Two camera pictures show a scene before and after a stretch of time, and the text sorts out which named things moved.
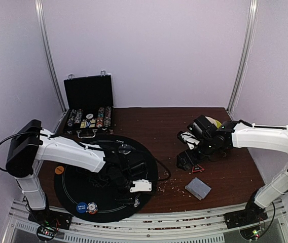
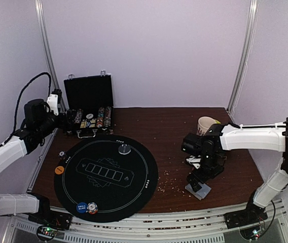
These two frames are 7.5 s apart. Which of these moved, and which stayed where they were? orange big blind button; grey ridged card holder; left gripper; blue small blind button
Moved: left gripper
Stayed: orange big blind button; grey ridged card holder; blue small blind button
